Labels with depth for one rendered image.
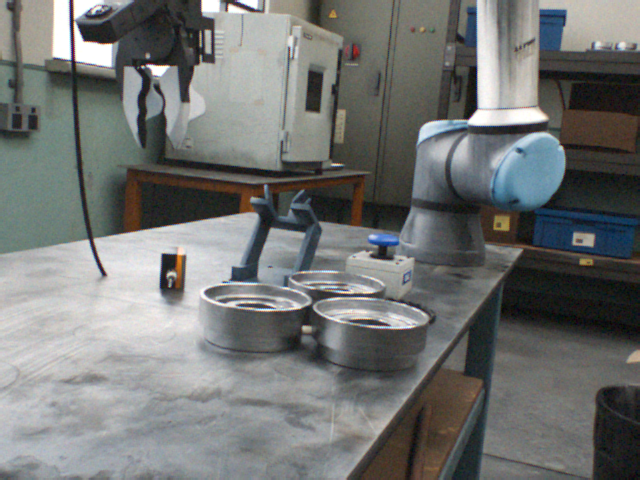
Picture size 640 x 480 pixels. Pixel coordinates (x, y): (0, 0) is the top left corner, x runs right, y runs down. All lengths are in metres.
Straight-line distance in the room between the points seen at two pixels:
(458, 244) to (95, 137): 2.07
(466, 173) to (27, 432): 0.80
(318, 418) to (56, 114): 2.42
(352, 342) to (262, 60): 2.47
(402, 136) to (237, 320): 3.98
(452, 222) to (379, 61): 3.49
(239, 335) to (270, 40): 2.45
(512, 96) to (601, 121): 3.06
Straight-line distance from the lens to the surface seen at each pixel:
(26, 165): 2.77
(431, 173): 1.20
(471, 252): 1.21
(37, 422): 0.52
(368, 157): 4.64
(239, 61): 3.08
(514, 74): 1.10
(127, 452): 0.47
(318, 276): 0.83
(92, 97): 3.02
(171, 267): 0.86
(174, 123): 0.84
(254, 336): 0.65
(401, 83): 4.60
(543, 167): 1.11
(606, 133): 4.14
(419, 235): 1.21
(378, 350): 0.62
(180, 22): 0.85
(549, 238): 4.23
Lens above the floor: 1.00
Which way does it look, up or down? 9 degrees down
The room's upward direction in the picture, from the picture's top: 5 degrees clockwise
